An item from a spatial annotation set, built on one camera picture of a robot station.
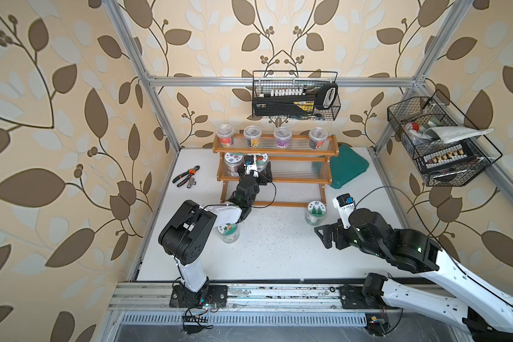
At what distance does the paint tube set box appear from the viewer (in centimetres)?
66

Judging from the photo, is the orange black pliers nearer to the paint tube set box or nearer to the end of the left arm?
the end of the left arm

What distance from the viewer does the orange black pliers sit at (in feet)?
3.51

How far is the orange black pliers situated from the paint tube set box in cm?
99
